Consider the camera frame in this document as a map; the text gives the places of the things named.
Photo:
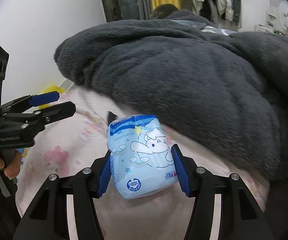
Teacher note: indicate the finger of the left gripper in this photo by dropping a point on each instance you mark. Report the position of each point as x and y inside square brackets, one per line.
[44, 116]
[37, 99]

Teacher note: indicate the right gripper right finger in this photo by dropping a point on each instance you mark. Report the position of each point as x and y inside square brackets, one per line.
[198, 183]

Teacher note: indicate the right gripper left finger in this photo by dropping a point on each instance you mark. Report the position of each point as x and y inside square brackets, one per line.
[88, 184]

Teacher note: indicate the blue tissue pack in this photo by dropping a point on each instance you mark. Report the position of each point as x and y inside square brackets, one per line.
[141, 161]

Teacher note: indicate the black curved plastic piece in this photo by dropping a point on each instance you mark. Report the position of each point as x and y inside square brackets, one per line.
[111, 117]

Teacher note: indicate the yellow plastic bag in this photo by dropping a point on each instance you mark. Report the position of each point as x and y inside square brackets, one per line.
[52, 88]

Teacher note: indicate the pink patterned bed sheet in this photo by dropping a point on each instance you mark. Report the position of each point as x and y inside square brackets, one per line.
[143, 199]

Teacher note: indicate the dark grey fleece blanket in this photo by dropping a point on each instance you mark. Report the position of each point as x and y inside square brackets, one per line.
[227, 92]

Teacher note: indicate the dark cat on bed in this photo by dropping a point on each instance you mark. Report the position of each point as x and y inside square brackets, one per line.
[163, 11]

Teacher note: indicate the white vanity with mirror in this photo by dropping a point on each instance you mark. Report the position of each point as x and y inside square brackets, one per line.
[276, 20]

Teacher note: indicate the hanging clothes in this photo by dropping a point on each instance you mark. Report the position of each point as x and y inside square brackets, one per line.
[216, 11]

